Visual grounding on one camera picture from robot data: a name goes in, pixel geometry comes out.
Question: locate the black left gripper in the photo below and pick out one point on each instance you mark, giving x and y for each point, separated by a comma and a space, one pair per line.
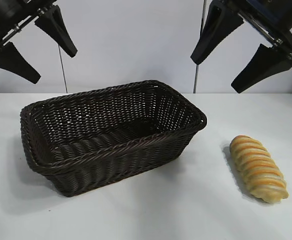
8, 22

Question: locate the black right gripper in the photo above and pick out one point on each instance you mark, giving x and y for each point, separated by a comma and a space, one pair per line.
289, 27

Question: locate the long twisted bread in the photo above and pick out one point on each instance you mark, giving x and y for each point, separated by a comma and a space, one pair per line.
258, 170

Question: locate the dark brown woven basket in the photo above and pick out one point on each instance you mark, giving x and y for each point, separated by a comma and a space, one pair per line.
98, 162

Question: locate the dark blue wrist camera mount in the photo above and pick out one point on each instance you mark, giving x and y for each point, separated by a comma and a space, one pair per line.
259, 7

